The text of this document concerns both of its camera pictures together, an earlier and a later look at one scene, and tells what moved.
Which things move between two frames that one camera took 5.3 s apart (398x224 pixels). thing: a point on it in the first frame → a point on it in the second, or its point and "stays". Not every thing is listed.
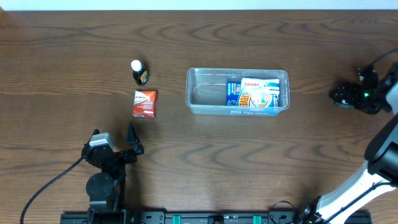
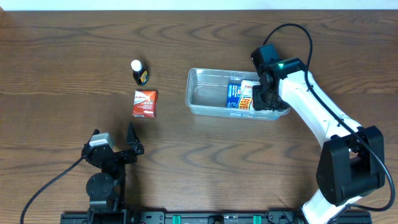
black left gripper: (116, 154) stays
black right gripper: (343, 95) → (259, 97)
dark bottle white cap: (140, 75) stays
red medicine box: (145, 103) stays
